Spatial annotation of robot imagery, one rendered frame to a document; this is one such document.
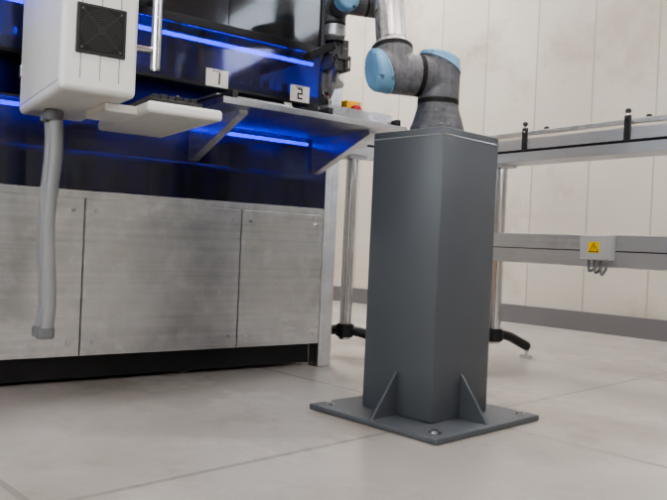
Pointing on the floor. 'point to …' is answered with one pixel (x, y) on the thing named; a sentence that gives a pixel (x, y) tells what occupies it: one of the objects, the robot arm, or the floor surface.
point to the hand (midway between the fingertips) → (327, 93)
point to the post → (318, 354)
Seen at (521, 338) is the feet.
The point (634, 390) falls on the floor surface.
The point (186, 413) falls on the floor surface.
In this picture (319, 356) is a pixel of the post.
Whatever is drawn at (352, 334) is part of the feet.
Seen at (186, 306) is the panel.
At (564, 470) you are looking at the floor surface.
